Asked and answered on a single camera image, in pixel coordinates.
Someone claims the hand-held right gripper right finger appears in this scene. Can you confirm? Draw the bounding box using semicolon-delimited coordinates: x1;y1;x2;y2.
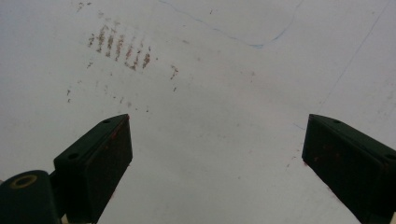
301;113;396;224

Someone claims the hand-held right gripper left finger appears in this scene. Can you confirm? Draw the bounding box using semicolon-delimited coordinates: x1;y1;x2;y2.
53;113;134;224

